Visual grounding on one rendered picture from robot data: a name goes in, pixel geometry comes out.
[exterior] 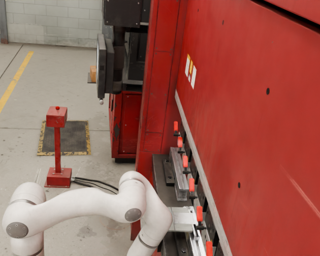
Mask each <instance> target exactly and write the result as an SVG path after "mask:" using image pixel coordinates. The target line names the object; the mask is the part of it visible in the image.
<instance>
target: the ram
mask: <svg viewBox="0 0 320 256"><path fill-rule="evenodd" d="M188 55H189V56H190V62H189V68H188V75H186V73H185V69H186V62H187V56H188ZM191 60H192V62H193V66H192V70H191V74H190V64H191ZM194 65H195V67H196V69H197V72H196V78H195V84H194V89H193V88H192V86H191V79H192V75H193V68H194ZM189 74H190V82H189V80H188V77H189ZM176 91H177V94H178V97H179V100H180V103H181V106H182V109H183V112H184V115H185V118H186V121H187V124H188V127H189V130H190V133H191V136H192V138H193V141H194V144H195V147H196V150H197V153H198V156H199V159H200V162H201V165H202V168H203V171H204V174H205V177H206V180H207V183H208V186H209V188H210V191H211V194H212V197H213V200H214V203H215V206H216V210H217V213H218V216H219V219H220V222H221V225H222V228H223V230H224V233H225V236H226V239H227V242H228V245H229V248H230V251H231V254H232V256H320V25H319V24H317V23H315V22H312V21H310V20H308V19H305V18H303V17H301V16H299V15H296V14H294V13H292V12H289V11H287V10H285V9H283V8H280V7H278V6H276V5H273V4H271V3H269V2H266V1H264V0H188V4H187V12H186V19H185V26H184V33H183V41H182V48H181V56H180V63H179V70H178V77H177V84H176ZM175 100H176V103H177V106H178V109H179V112H180V115H181V119H182V122H183V125H184V128H185V131H186V135H187V138H188V141H189V144H190V147H191V151H192V153H193V156H194V160H195V163H196V166H197V169H198V172H199V176H200V179H201V182H202V186H203V189H204V192H205V195H206V198H207V202H208V205H209V208H210V211H211V214H212V217H213V221H214V224H215V227H216V230H217V233H218V237H219V240H220V243H221V246H222V249H223V253H224V255H225V256H228V254H227V251H226V248H225V245H224V242H223V239H222V236H221V233H220V230H219V227H218V224H217V221H216V218H215V215H214V212H213V208H212V205H211V202H210V199H209V196H208V193H207V190H206V186H205V183H204V180H203V177H202V174H201V171H200V168H199V165H198V162H197V159H196V156H195V152H194V149H193V146H192V144H191V141H190V138H189V134H188V131H187V128H186V125H185V122H184V119H183V116H182V113H181V110H180V107H179V104H178V101H177V97H176V94H175Z"/></svg>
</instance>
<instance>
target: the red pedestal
mask: <svg viewBox="0 0 320 256"><path fill-rule="evenodd" d="M67 118H68V108H67V107H59V106H50V108H49V110H48V112H47V114H46V126H47V127H54V144H55V167H50V168H49V171H48V174H47V179H46V182H45V185H44V187H54V188H70V184H71V176H72V168H61V150H60V128H61V127H65V124H66V121H67Z"/></svg>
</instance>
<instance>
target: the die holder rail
mask: <svg viewBox="0 0 320 256"><path fill-rule="evenodd" d="M178 150H179V148H178V147H170V154H169V159H170V162H171V167H172V172H173V177H174V182H175V184H174V186H175V192H176V197H177V201H187V198H186V196H187V191H188V190H189V188H188V184H187V179H186V176H185V174H182V171H184V168H183V164H182V160H181V156H180V153H177V151H178Z"/></svg>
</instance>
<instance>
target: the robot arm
mask: <svg viewBox="0 0 320 256"><path fill-rule="evenodd" d="M118 191H119V192H118V194H117V195H111V194H108V193H105V192H103V191H102V190H100V189H98V188H95V187H87V188H80V189H74V190H70V191H67V192H64V193H62V194H60V195H58V196H56V197H54V198H53V199H51V200H49V201H46V194H45V192H44V190H43V188H42V187H41V186H40V185H39V184H37V183H34V182H26V183H23V184H21V185H20V186H18V187H17V188H16V190H15V191H14V193H13V195H12V197H11V199H10V202H9V204H8V206H7V208H6V211H5V213H4V216H3V220H2V226H3V230H4V232H5V233H6V234H7V235H8V236H10V248H11V256H45V255H44V231H45V230H46V229H48V228H50V227H52V226H54V225H56V224H58V223H60V222H62V221H65V220H67V219H71V218H75V217H82V216H89V215H102V216H106V217H108V218H111V219H113V220H115V221H117V222H121V223H132V222H136V221H138V220H139V219H141V218H143V219H144V221H145V224H144V226H143V228H142V229H141V230H140V232H139V234H138V235H137V237H136V239H135V240H134V242H133V244H132V245H131V247H130V249H129V250H128V253H127V256H152V254H153V253H154V251H155V250H156V248H157V247H158V245H159V244H160V242H161V241H162V239H163V238H164V236H165V235H166V233H167V232H168V230H169V228H170V226H171V224H172V214H171V212H170V210H169V209H168V208H167V207H166V205H165V204H164V203H163V202H162V201H161V199H160V198H159V197H158V195H157V193H156V192H155V190H154V188H153V187H152V185H151V184H150V182H149V181H148V180H147V179H146V178H145V177H144V176H143V175H142V174H140V173H138V172H136V171H128V172H126V173H124V174H123V175H122V177H121V179H120V181H119V190H118Z"/></svg>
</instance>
